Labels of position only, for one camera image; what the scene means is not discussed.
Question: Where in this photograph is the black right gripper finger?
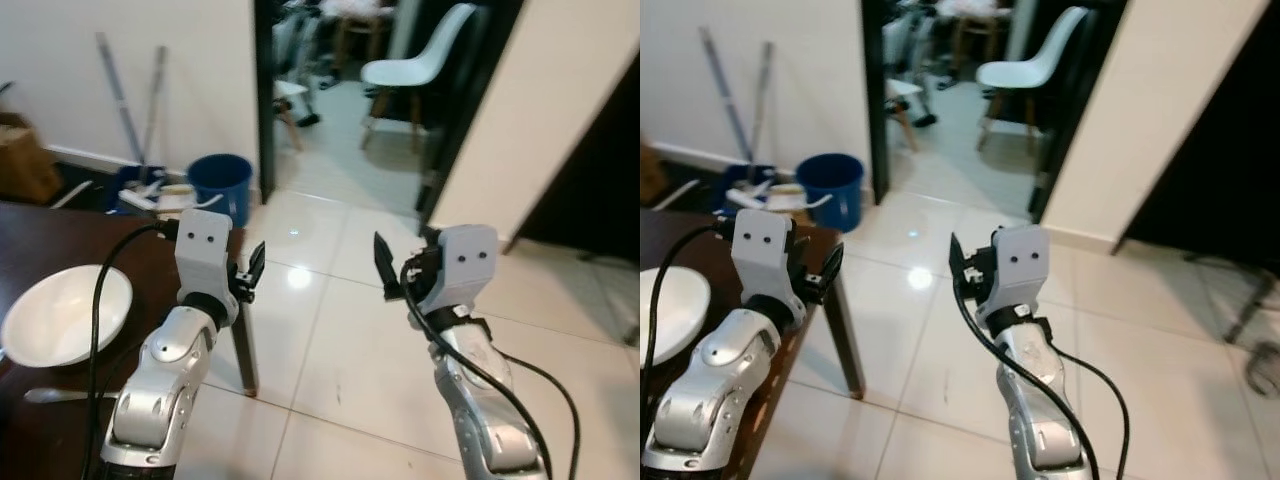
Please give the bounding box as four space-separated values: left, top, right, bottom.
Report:
947 232 976 293
374 232 406 302

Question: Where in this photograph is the blue plastic bucket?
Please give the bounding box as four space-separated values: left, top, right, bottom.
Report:
186 153 254 228
796 153 866 234

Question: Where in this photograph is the blue mop tray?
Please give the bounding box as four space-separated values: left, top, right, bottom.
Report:
722 165 801 213
105 165 196 216

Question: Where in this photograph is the white round plate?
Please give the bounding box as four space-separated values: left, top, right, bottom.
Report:
640 266 713 367
0 264 134 369

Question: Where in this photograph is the small white chair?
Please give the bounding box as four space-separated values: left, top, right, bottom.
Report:
274 78 322 153
885 78 937 153

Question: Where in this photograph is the grey mop pole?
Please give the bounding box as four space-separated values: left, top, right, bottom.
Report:
750 42 775 167
143 45 169 167

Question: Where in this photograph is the blue mop pole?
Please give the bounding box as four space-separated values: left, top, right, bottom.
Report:
698 27 753 167
95 32 146 167

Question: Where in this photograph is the white plastic chair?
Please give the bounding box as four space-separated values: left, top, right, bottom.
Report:
358 3 479 153
974 6 1091 153

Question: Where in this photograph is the silver metal spoon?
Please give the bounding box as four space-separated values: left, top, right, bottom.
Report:
24 387 121 405

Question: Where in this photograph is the wooden stool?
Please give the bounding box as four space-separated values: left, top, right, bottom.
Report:
938 0 1013 73
320 0 399 73

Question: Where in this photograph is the black metal chair base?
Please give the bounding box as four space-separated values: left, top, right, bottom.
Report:
1222 285 1280 403

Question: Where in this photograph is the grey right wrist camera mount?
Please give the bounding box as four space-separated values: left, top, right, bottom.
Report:
435 224 500 317
990 224 1053 311

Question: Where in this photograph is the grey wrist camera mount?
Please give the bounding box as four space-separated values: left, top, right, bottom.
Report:
731 209 797 307
174 208 234 301
435 224 500 317
990 224 1053 311

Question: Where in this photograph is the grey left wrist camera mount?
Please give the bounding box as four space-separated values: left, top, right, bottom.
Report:
731 209 797 307
174 208 234 301

